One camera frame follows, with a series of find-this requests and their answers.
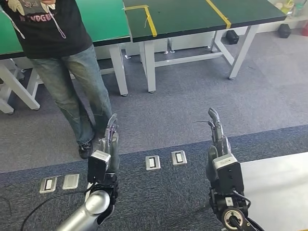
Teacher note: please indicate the person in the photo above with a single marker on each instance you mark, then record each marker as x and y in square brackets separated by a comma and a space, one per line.
[47, 32]

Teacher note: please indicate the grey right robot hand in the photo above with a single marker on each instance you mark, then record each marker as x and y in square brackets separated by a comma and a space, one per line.
[225, 145]

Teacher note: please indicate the steel workbench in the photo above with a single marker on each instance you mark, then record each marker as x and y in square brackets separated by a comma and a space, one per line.
[276, 191]

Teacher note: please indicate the silver floor socket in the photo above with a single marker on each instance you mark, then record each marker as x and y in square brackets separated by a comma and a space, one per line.
[179, 157]
[70, 181]
[152, 163]
[47, 185]

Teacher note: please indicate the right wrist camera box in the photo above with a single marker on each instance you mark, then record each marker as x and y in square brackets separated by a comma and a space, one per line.
[228, 175]

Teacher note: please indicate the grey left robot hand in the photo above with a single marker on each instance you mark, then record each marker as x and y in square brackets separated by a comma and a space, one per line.
[115, 153]

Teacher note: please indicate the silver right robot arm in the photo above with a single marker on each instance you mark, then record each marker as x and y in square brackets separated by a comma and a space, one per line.
[231, 216]

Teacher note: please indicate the white cabinet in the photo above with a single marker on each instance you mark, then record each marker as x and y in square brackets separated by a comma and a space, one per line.
[192, 41]

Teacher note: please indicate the green top table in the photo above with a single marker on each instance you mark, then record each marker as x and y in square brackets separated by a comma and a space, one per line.
[103, 19]
[187, 16]

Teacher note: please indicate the red fire extinguisher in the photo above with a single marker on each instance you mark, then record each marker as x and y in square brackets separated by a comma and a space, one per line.
[305, 30]

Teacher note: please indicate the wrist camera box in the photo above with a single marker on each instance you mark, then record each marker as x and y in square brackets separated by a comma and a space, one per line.
[97, 167]
[228, 175]

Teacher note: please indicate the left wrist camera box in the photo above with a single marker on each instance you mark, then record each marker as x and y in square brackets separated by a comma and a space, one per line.
[97, 167]

